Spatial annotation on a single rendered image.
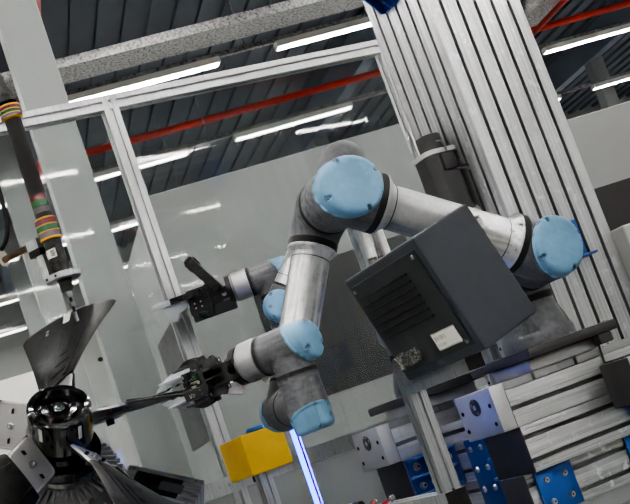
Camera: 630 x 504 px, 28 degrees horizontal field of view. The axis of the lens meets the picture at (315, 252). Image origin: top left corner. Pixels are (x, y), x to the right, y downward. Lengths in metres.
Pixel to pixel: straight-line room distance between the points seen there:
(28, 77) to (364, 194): 5.06
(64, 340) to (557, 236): 1.00
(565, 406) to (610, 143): 4.04
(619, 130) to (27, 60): 3.23
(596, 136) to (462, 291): 4.67
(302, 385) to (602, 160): 4.37
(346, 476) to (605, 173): 3.38
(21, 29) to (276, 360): 5.27
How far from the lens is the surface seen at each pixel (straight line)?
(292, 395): 2.18
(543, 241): 2.39
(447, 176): 2.82
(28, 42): 7.27
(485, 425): 2.46
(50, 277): 2.45
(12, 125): 2.54
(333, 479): 3.32
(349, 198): 2.25
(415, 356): 1.92
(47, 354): 2.62
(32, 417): 2.35
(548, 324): 2.51
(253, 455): 2.73
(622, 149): 6.47
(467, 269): 1.80
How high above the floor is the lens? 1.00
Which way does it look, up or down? 8 degrees up
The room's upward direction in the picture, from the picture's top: 20 degrees counter-clockwise
